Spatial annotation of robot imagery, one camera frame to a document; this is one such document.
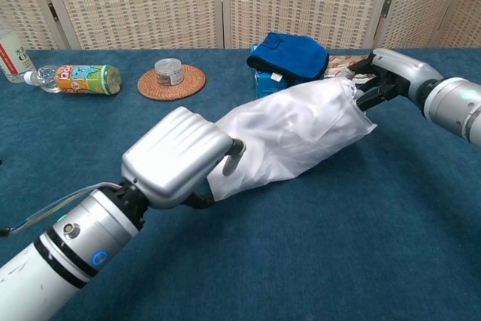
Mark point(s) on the round woven rattan coaster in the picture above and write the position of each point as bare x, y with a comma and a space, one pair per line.
195, 80

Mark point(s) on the translucent white plastic bag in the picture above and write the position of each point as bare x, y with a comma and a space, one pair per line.
221, 189

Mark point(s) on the blue felt table cover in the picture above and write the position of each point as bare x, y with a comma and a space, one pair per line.
338, 242

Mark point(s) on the beige packet red print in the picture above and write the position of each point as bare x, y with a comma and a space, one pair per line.
338, 63

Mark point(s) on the orange cartoon label juice bottle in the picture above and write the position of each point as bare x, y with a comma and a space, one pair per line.
86, 78

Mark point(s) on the small clear round jar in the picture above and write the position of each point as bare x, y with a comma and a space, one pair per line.
169, 71

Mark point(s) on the metal screen hinge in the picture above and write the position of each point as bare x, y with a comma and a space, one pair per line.
386, 9
53, 11

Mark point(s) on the blue cloth black trim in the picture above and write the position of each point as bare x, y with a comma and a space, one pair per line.
289, 52

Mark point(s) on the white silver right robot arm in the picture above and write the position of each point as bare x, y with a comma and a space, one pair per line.
454, 106

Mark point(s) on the clear bottle red label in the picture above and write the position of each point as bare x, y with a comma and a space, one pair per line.
11, 61

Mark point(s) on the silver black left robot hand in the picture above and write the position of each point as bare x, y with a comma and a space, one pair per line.
173, 155

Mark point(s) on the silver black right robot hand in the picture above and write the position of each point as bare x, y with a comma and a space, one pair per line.
406, 71

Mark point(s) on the light blue tissue box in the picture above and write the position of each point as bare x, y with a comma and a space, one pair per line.
268, 86

